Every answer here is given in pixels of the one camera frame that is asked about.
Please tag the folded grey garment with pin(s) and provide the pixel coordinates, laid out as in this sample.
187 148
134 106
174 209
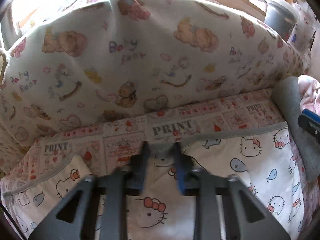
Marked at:
286 96

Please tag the pink print bed sheet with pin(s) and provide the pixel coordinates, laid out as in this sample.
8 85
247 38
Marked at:
244 112

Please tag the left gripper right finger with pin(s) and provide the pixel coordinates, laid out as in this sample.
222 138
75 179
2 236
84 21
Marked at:
225 208

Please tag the grey lidded jar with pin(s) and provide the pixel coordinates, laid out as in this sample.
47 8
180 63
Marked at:
281 17

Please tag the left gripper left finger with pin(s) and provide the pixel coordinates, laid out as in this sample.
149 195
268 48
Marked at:
96 201

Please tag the folded pink garment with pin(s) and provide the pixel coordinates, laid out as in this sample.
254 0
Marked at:
309 89

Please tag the baby bear patterned headboard cover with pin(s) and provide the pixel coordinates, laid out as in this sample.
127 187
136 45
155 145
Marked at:
66 64

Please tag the white Hello Kitty pants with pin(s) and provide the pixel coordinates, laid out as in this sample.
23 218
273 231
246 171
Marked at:
175 179

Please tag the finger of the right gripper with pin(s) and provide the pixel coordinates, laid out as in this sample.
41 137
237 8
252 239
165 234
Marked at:
310 122

